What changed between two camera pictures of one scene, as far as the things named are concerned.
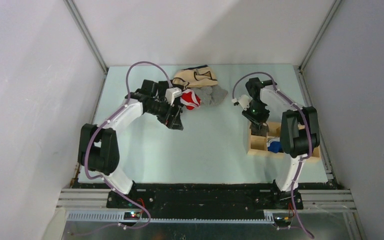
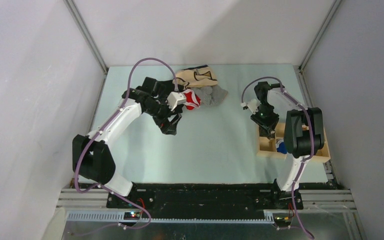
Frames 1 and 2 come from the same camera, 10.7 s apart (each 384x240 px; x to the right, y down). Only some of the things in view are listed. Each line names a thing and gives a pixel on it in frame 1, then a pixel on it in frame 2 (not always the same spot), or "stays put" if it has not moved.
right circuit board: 282,221 stays put
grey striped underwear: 211,95 stays put
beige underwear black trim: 194,76 stays put
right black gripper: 263,118 -> 269,124
